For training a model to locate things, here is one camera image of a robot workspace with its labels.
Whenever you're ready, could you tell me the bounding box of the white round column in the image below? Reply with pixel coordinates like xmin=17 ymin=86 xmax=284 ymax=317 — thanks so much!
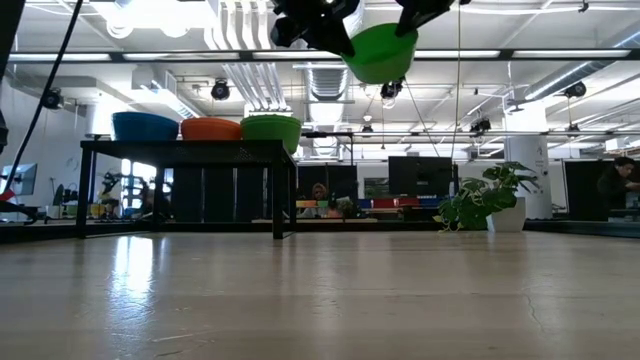
xmin=503 ymin=134 xmax=554 ymax=221

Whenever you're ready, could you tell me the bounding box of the thin grey hanging cable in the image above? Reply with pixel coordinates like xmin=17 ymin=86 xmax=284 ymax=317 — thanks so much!
xmin=451 ymin=0 xmax=464 ymax=161

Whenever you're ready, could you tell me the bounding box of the black ceiling spotlight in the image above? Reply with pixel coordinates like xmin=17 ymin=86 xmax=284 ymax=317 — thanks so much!
xmin=40 ymin=87 xmax=65 ymax=111
xmin=563 ymin=80 xmax=589 ymax=100
xmin=379 ymin=79 xmax=404 ymax=101
xmin=209 ymin=78 xmax=232 ymax=102

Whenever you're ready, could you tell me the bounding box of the black background monitor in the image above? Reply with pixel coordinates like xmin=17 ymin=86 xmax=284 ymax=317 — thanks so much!
xmin=387 ymin=155 xmax=460 ymax=198

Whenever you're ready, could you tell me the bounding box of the black partition panel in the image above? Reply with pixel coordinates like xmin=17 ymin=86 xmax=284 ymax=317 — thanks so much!
xmin=297 ymin=164 xmax=359 ymax=201
xmin=563 ymin=158 xmax=601 ymax=222

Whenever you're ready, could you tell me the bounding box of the green plastic mini bowl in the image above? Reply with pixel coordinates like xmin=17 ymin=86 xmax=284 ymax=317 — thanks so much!
xmin=240 ymin=114 xmax=303 ymax=155
xmin=341 ymin=22 xmax=419 ymax=85

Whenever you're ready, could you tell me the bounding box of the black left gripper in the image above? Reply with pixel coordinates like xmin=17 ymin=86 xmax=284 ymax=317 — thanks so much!
xmin=269 ymin=0 xmax=362 ymax=58

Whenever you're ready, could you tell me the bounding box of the black hanging cable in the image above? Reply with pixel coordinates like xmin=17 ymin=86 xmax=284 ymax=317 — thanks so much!
xmin=2 ymin=0 xmax=85 ymax=194

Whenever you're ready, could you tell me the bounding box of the person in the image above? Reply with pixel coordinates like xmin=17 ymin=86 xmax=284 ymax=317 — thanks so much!
xmin=309 ymin=182 xmax=331 ymax=219
xmin=596 ymin=155 xmax=640 ymax=222

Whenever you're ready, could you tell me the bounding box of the black perforated metal shelf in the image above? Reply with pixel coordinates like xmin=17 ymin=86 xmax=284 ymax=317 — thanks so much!
xmin=76 ymin=139 xmax=300 ymax=241

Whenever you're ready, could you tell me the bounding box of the white plant pot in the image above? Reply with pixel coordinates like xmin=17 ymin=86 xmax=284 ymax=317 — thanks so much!
xmin=486 ymin=196 xmax=528 ymax=234

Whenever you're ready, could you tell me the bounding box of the orange plastic mini bowl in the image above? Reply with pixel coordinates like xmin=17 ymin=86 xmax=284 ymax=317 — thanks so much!
xmin=180 ymin=117 xmax=243 ymax=142

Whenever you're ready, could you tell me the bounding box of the blue plastic mini bowl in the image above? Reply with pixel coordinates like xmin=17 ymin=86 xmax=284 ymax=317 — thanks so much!
xmin=110 ymin=111 xmax=180 ymax=143

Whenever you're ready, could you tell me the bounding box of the green leafy plant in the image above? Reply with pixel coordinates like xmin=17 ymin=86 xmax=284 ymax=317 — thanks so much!
xmin=432 ymin=160 xmax=542 ymax=234

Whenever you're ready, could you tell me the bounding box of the background computer monitor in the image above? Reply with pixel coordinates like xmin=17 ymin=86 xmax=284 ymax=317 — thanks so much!
xmin=0 ymin=162 xmax=39 ymax=198

